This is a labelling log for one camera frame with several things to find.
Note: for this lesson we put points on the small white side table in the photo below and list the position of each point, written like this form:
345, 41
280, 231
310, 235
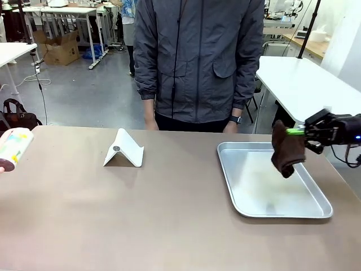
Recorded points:
11, 53

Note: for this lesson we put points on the large white side table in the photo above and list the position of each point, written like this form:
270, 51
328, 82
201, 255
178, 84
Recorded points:
304, 84

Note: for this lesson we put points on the white container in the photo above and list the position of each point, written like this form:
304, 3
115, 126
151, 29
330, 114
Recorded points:
319, 34

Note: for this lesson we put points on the black tripod pole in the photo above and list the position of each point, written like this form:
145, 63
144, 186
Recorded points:
309, 28

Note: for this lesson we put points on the grey jacket torso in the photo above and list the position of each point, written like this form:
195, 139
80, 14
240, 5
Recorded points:
197, 56

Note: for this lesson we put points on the white folded stand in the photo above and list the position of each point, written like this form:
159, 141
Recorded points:
125, 149

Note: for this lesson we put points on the person's left hand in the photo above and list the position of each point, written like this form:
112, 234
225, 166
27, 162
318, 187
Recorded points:
230, 128

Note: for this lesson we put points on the long white workbench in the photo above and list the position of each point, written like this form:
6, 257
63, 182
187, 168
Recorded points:
67, 17

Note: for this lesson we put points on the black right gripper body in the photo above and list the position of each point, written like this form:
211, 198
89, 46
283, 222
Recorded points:
335, 131

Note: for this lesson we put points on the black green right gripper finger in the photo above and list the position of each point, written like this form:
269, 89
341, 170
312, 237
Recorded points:
296, 131
314, 146

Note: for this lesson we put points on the person's left forearm grey sleeve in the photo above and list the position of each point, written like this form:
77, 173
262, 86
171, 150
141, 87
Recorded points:
246, 82

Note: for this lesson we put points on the black folding chair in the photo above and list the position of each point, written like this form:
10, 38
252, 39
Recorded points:
253, 98

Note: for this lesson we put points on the black wristwatch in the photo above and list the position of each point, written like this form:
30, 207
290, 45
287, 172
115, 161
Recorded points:
236, 119

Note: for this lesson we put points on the wooden top table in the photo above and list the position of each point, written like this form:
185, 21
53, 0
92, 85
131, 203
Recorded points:
306, 45

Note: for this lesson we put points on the colourful patterned cylinder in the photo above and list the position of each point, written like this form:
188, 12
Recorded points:
14, 146

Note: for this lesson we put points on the background person in light clothes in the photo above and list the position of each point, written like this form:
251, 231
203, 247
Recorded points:
128, 31

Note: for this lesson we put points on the black trousers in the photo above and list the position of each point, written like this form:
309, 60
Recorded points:
191, 126

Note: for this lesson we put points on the person's right forearm grey sleeve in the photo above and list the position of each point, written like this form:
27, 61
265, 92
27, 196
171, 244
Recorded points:
146, 76

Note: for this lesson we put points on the open cardboard box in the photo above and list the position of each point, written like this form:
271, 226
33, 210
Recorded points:
57, 48

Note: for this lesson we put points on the blue plastic bag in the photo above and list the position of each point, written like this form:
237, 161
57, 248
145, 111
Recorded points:
93, 51

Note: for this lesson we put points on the black bag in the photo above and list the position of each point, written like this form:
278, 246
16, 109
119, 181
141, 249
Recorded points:
17, 117

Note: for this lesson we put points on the person's right hand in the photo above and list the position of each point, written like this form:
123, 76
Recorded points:
150, 121

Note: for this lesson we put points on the dark brown towel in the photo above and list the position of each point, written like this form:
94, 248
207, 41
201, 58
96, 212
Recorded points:
287, 152

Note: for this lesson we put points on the silver metal tray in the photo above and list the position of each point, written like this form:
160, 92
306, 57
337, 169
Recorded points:
270, 180

